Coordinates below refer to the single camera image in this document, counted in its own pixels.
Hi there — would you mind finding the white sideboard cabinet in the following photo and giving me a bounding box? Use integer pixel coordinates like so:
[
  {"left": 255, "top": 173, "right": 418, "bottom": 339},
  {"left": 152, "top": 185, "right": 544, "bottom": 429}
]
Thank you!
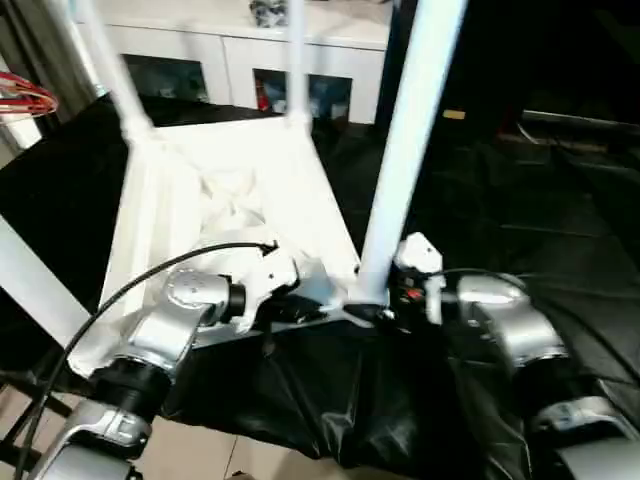
[{"left": 74, "top": 0, "right": 391, "bottom": 124}]

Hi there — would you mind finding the red and white bundle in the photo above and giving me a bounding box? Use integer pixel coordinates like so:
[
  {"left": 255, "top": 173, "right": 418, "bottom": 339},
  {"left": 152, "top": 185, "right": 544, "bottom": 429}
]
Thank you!
[{"left": 0, "top": 72, "right": 60, "bottom": 116}]

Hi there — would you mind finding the white plastic table leg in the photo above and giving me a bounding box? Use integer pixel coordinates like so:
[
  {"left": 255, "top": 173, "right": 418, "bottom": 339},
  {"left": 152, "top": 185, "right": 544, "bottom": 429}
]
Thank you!
[
  {"left": 74, "top": 0, "right": 154, "bottom": 145},
  {"left": 0, "top": 214, "right": 94, "bottom": 349},
  {"left": 283, "top": 0, "right": 314, "bottom": 140},
  {"left": 349, "top": 0, "right": 470, "bottom": 306}
]

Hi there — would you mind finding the white plastic table top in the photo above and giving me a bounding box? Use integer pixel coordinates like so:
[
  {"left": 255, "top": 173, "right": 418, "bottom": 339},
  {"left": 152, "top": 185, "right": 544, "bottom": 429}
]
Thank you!
[{"left": 67, "top": 117, "right": 382, "bottom": 379}]

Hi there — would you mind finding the dark glittery ornament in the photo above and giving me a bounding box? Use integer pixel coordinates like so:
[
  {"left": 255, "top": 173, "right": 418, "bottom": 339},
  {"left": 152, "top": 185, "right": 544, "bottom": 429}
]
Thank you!
[{"left": 249, "top": 0, "right": 291, "bottom": 27}]

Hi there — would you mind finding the black folding stand frame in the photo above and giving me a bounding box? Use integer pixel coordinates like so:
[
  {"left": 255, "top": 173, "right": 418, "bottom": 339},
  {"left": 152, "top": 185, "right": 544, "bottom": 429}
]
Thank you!
[{"left": 0, "top": 369, "right": 76, "bottom": 451}]

